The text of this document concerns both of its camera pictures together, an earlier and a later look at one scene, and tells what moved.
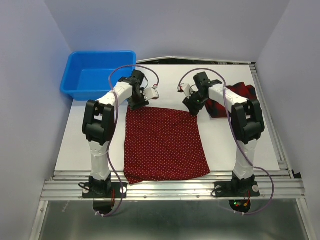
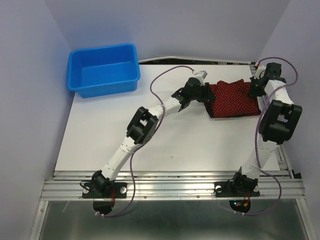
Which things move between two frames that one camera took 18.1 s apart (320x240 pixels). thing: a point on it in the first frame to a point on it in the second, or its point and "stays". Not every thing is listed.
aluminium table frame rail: (273, 186) stays
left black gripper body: (137, 101) to (201, 94)
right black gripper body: (195, 102) to (256, 90)
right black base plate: (239, 189) stays
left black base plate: (104, 190) stays
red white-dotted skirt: (162, 144) to (233, 98)
